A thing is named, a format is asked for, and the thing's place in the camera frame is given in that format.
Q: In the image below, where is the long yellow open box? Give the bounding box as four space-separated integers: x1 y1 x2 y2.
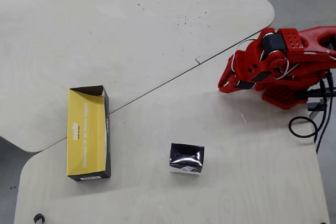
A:
66 85 112 182

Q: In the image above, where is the red perforated robot base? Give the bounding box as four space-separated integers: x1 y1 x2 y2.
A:
261 76 326 111

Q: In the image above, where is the small black cardboard box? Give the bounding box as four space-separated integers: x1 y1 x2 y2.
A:
169 142 205 176

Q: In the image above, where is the black table clamp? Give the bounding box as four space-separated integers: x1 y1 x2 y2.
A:
306 79 329 120

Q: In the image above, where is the looped black cable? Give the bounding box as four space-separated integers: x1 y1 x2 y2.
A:
288 73 334 139

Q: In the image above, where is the hanging black cable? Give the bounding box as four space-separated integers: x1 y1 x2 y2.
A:
316 73 336 154

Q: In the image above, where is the white servo wire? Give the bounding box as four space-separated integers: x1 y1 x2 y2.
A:
230 40 299 80

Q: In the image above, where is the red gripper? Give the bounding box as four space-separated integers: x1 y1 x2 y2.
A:
217 28 289 94

